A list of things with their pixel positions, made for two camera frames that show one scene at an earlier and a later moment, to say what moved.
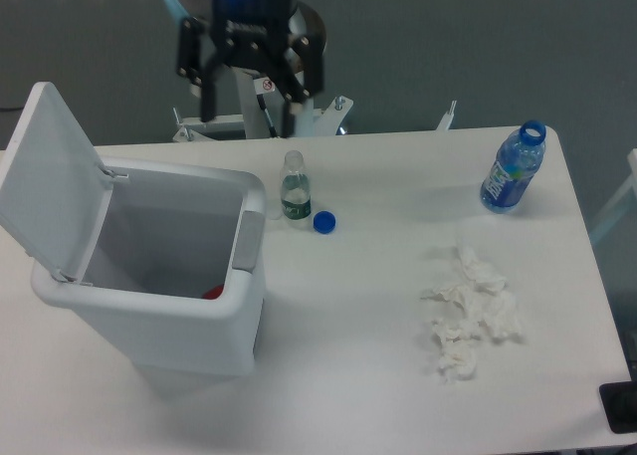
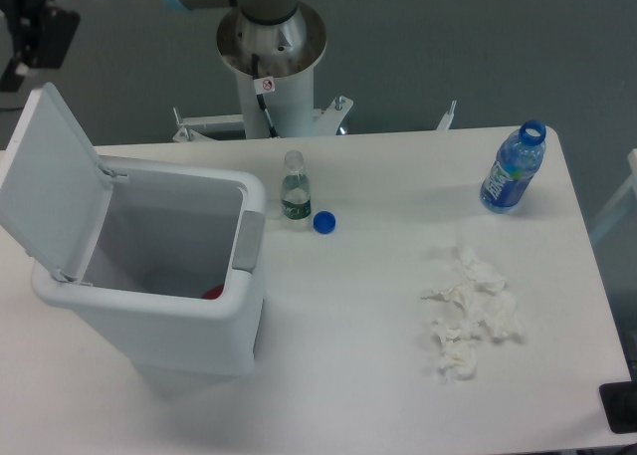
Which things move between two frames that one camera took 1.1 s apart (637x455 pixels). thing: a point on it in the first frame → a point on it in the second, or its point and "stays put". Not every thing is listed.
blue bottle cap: [323, 222] stays put
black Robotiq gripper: [250, 24] → [45, 31]
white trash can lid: [54, 191] stays put
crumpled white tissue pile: [484, 301] stays put
